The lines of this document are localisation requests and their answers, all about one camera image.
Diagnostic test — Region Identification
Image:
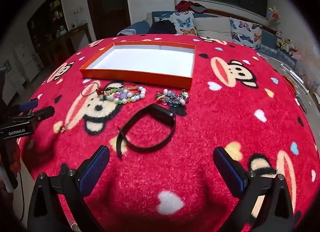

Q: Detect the blue sofa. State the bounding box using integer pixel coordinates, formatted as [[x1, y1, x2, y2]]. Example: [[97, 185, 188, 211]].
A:
[[117, 10, 298, 68]]

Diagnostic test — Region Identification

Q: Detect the colourful flower toy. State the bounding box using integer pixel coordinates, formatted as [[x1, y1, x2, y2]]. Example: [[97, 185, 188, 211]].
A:
[[267, 6, 282, 25]]

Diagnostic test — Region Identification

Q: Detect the pastel bead bracelet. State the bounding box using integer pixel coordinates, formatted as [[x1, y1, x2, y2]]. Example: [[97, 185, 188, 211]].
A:
[[104, 85, 147, 105]]

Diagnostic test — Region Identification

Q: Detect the orange shallow cardboard box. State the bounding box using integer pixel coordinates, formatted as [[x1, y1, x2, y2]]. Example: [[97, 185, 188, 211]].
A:
[[79, 42, 196, 90]]

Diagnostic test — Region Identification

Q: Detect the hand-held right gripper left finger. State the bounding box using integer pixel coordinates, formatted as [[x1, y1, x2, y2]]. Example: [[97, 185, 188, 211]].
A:
[[27, 145, 110, 232]]

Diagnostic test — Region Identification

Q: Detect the red monkey printed blanket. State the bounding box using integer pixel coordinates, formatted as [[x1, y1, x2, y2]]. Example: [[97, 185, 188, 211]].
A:
[[16, 34, 320, 232]]

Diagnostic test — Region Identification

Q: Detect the black backpack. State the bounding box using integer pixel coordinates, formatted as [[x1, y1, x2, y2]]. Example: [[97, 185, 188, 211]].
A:
[[147, 20, 178, 34]]

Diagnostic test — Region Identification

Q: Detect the dark wooden display cabinet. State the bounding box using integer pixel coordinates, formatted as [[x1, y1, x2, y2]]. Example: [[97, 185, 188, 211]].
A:
[[26, 0, 68, 67]]

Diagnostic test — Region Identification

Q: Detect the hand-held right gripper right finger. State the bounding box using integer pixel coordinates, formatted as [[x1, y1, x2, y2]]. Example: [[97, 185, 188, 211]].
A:
[[212, 146, 295, 232]]

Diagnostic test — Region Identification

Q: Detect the pile of plush toys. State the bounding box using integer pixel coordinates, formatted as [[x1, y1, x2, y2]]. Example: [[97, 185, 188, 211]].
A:
[[275, 29, 304, 60]]

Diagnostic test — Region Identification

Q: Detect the metallic colourful bead bracelet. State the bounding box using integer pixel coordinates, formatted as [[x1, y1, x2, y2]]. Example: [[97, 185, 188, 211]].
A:
[[155, 89, 190, 108]]

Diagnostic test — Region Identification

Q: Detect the wooden side table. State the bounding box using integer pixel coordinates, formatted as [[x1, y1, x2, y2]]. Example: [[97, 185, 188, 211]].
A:
[[54, 23, 92, 60]]

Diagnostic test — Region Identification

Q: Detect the dark wooden door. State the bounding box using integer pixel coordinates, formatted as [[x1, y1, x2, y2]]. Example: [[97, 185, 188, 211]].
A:
[[84, 0, 131, 40]]

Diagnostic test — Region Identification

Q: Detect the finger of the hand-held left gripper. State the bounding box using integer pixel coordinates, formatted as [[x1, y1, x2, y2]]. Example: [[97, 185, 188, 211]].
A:
[[19, 99, 39, 112], [32, 106, 55, 122]]

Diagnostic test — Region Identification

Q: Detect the grey cushion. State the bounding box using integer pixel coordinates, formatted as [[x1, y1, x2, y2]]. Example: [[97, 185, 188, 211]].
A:
[[194, 17, 233, 42]]

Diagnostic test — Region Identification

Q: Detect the black smart band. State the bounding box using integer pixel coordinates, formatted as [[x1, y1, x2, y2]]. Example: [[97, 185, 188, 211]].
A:
[[117, 103, 176, 158]]

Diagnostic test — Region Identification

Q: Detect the white low cabinet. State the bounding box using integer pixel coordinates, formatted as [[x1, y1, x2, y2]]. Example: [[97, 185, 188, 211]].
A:
[[14, 43, 40, 83]]

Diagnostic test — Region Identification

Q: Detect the butterfly print pillow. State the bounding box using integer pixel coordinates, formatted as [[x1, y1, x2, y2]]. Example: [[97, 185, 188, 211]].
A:
[[154, 10, 198, 36], [229, 17, 263, 49]]

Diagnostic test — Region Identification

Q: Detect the red clothes pile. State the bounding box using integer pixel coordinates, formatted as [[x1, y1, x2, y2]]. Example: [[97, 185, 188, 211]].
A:
[[175, 0, 207, 13]]

